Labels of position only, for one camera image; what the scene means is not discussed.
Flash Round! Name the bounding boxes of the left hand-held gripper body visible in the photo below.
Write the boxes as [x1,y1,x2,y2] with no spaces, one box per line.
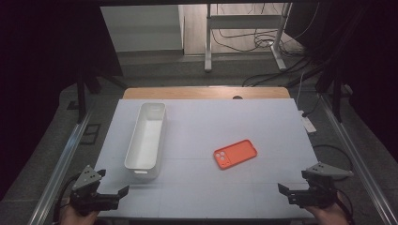
[69,164,122,217]

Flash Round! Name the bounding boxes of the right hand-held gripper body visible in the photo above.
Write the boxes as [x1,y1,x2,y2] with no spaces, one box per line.
[288,161,355,209]

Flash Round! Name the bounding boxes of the white plastic storage bin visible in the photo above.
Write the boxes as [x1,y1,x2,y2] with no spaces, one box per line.
[124,101,167,181]

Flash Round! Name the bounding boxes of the orange phone case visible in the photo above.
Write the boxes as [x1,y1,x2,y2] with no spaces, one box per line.
[213,139,258,171]

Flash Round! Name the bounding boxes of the person's left hand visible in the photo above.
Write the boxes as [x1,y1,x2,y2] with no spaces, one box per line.
[59,200,100,225]

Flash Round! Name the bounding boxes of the person's right hand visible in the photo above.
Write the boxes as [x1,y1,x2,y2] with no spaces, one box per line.
[304,192,350,225]

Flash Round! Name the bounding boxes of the black floor socket plate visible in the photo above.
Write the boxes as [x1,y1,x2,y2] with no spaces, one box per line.
[79,123,101,145]

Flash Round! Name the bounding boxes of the white power strip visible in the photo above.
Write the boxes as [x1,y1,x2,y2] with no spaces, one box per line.
[298,110,317,135]

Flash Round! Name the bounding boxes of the black metal stand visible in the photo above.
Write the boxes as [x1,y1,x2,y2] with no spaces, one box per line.
[74,69,128,125]
[315,71,345,123]

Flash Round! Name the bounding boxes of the white table cover board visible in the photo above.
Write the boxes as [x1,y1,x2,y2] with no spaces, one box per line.
[93,98,323,219]

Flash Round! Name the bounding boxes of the wooden table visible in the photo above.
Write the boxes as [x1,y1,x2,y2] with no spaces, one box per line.
[122,86,292,100]

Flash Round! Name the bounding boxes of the dark curtain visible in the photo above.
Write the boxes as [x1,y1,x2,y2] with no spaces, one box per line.
[285,0,398,163]
[0,0,124,201]

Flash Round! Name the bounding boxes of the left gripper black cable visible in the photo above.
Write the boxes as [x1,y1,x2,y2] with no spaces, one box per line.
[52,172,83,223]

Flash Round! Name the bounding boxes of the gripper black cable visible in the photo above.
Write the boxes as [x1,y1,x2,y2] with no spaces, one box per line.
[336,187,357,225]
[52,172,83,223]

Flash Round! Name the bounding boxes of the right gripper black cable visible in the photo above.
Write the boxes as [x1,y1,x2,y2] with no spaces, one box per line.
[336,187,357,225]

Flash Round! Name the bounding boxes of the aluminium floor rail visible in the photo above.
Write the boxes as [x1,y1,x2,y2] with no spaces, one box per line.
[27,113,92,225]
[320,93,398,225]

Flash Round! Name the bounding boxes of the looped black floor cable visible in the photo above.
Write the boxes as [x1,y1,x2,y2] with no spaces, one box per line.
[313,143,354,182]

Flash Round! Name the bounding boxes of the tangled black floor cables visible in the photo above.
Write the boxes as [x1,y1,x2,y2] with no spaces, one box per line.
[210,3,329,88]

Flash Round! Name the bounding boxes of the white wall panel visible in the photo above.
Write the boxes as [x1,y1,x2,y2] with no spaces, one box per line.
[100,4,184,53]

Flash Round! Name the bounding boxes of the white metal desk frame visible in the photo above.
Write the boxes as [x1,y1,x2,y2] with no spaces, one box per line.
[204,3,294,73]

